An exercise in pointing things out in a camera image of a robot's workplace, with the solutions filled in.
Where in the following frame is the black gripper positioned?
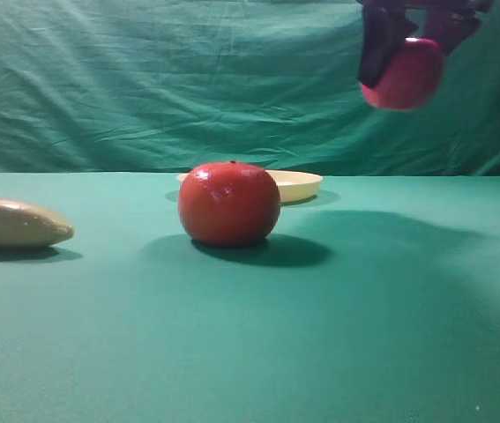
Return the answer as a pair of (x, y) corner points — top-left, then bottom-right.
(358, 0), (493, 87)

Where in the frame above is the dark red apple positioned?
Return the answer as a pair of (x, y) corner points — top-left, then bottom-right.
(360, 38), (444, 111)

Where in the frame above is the pale yellow plate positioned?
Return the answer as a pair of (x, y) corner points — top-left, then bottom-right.
(177, 162), (323, 208)

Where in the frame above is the glossy orange fruit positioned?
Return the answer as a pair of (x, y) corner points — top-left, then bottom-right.
(177, 160), (280, 247)

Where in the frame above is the green table cloth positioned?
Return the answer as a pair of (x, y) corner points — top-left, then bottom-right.
(0, 173), (500, 422)

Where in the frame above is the green backdrop cloth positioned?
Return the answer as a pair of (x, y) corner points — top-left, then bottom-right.
(0, 1), (500, 176)

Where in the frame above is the pale yellow banana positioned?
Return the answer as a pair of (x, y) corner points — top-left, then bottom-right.
(0, 198), (74, 249)

